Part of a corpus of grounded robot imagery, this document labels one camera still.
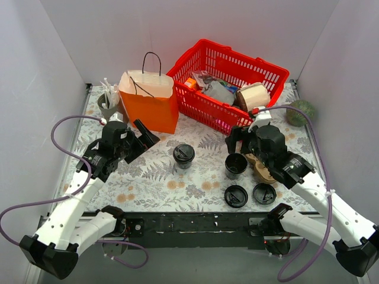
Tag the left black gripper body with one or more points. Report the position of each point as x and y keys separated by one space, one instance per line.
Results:
x=136 y=145

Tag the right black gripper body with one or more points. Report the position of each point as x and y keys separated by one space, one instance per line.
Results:
x=241 y=140

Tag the black paper coffee cup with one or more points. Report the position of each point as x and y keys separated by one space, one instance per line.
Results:
x=235 y=165

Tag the black coffee lid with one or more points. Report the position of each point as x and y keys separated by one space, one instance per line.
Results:
x=264 y=194
x=236 y=196
x=184 y=153

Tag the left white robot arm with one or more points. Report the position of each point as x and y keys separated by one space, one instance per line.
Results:
x=56 y=246

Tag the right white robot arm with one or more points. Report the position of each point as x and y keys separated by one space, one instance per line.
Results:
x=348 y=235

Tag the brown cardboard cup carrier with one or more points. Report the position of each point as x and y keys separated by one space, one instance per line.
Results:
x=260 y=170

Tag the green round melon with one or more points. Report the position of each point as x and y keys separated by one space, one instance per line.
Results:
x=295 y=118

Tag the grey cup with straws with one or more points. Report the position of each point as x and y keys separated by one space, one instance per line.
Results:
x=110 y=101

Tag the beige tape roll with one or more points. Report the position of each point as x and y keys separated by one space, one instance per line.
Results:
x=252 y=96

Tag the orange paper gift bag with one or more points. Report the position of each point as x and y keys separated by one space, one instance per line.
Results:
x=151 y=98

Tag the grey crumpled bag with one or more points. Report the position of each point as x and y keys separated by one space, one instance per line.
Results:
x=218 y=92

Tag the red plastic shopping basket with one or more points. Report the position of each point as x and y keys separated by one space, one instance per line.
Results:
x=207 y=61

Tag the orange snack packet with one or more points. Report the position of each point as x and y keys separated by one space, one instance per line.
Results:
x=191 y=83

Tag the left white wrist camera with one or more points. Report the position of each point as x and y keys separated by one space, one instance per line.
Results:
x=117 y=116

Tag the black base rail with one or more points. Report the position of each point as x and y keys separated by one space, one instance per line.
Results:
x=192 y=229

